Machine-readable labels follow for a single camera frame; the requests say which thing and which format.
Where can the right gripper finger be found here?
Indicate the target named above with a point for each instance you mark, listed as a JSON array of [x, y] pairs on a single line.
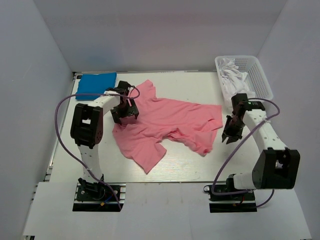
[[225, 134], [232, 138]]

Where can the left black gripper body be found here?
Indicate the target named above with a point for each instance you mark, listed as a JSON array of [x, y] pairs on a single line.
[[123, 108]]

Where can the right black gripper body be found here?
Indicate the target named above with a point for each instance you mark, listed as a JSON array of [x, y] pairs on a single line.
[[237, 125]]

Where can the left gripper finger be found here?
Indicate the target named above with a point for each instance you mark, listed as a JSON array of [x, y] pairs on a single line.
[[132, 111], [117, 116]]

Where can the pink t shirt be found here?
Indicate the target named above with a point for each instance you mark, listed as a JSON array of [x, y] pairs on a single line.
[[193, 124]]

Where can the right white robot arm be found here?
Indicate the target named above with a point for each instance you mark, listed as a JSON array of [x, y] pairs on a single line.
[[277, 165]]

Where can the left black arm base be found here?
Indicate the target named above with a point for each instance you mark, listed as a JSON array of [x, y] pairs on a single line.
[[97, 197]]

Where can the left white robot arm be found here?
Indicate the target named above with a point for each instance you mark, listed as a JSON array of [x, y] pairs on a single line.
[[87, 127]]

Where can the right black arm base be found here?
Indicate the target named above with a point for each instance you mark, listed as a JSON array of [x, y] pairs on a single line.
[[231, 203]]

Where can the white crumpled t shirt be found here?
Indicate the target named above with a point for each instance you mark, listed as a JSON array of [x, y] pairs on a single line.
[[233, 81]]

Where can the white plastic basket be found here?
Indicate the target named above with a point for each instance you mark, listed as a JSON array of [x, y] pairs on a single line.
[[256, 80]]

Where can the folded blue t shirt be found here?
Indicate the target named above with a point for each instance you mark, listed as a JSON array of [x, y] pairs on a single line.
[[94, 84]]

